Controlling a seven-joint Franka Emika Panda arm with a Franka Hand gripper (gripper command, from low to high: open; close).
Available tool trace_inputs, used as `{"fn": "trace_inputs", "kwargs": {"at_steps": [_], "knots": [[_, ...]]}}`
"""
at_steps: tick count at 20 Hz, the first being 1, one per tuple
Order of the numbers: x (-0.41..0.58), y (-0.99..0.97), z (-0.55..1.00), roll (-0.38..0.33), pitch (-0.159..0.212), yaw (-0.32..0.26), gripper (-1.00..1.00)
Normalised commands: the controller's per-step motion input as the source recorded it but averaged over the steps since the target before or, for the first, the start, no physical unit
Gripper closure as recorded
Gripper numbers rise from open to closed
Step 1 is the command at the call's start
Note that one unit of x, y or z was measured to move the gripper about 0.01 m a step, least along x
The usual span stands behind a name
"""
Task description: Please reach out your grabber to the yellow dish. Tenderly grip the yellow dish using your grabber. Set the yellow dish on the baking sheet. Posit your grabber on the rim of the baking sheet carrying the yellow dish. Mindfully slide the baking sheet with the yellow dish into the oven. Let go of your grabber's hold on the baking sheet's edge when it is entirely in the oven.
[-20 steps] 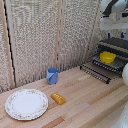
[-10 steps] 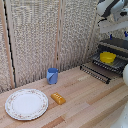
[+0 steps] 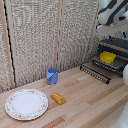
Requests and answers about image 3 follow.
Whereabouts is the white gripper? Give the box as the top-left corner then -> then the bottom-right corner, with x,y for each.
97,21 -> 128,42

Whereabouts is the yellow bowl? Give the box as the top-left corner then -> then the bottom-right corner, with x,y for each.
99,51 -> 117,65

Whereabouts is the blue mug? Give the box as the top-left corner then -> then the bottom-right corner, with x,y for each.
46,67 -> 59,86

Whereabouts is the yellow rectangular block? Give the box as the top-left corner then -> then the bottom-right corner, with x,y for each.
50,92 -> 67,106

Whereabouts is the white floral rimmed plate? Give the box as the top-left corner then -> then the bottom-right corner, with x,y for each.
4,88 -> 50,121

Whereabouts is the black wire dish rack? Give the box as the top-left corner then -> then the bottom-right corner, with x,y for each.
79,36 -> 128,85

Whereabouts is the thin wooden frame post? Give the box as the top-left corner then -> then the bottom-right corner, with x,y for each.
54,0 -> 64,72

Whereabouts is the wide wooden frame post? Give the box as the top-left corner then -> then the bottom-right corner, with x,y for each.
0,0 -> 16,90

